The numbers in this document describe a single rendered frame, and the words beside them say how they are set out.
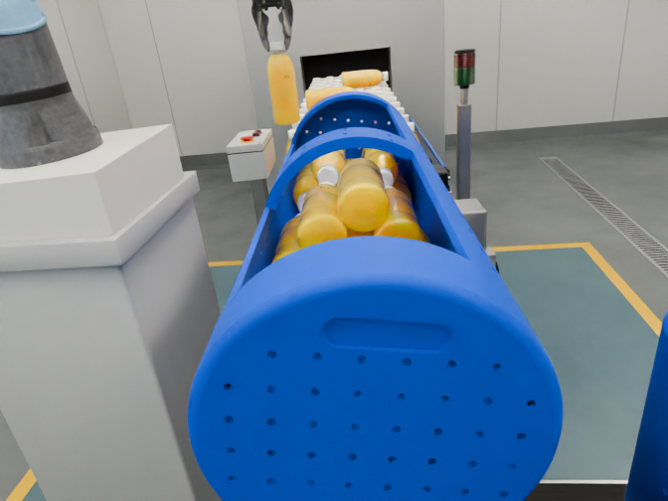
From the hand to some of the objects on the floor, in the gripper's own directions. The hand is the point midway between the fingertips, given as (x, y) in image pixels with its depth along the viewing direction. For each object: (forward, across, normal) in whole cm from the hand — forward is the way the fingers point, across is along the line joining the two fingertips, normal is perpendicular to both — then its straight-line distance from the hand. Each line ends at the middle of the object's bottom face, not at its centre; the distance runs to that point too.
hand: (277, 45), depth 123 cm
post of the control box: (+134, -12, +9) cm, 135 cm away
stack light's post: (+134, +52, +26) cm, 146 cm away
